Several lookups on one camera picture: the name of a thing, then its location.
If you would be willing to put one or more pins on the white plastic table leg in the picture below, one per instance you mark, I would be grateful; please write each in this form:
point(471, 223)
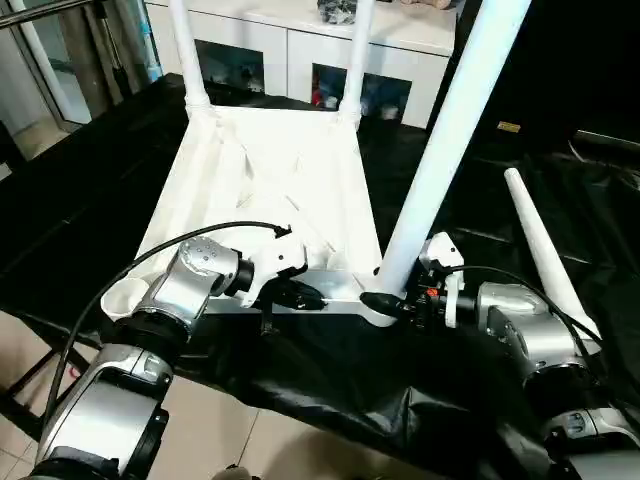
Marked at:
point(537, 235)
point(357, 65)
point(190, 50)
point(450, 125)

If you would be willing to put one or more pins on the white plastic table top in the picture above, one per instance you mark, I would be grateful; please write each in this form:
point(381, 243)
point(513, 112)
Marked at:
point(275, 150)

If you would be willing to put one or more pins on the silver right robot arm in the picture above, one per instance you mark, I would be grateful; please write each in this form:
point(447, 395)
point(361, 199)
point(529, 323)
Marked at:
point(545, 340)

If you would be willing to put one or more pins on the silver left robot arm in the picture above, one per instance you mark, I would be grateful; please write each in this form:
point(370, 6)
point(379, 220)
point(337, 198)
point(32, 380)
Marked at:
point(190, 285)

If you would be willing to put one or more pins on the black plastic mat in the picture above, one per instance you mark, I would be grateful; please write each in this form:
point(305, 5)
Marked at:
point(325, 370)

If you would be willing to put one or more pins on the grey rounded robot part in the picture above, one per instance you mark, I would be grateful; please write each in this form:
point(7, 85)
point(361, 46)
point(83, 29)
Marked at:
point(235, 472)

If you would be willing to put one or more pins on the white jar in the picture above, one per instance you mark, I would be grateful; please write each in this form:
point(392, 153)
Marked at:
point(388, 112)
point(333, 102)

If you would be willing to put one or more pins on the small yellow label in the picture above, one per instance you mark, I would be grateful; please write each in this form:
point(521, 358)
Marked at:
point(508, 126)

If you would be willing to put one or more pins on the red container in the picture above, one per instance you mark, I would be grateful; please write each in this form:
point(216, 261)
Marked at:
point(319, 95)

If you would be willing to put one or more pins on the white sideboard cabinet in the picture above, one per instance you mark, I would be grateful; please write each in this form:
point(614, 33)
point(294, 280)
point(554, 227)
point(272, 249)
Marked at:
point(280, 40)

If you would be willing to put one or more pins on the blue printed panel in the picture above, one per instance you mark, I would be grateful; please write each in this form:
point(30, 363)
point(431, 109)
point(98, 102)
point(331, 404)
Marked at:
point(154, 60)

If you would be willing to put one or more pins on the clear bag of dark parts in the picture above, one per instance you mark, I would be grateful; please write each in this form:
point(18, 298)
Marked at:
point(337, 11)

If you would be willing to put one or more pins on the black backdrop cloth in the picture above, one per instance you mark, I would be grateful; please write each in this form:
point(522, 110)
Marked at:
point(575, 60)

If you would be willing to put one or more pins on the grey tripod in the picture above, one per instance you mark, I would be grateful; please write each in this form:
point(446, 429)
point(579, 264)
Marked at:
point(112, 50)

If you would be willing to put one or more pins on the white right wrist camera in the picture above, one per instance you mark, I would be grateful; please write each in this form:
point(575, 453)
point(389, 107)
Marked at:
point(442, 252)

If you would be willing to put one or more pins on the black folding stand frame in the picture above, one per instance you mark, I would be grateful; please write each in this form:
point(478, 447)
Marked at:
point(30, 385)

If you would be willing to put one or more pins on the glass door metal frame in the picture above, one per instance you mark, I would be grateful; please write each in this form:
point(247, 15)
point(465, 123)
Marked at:
point(55, 75)

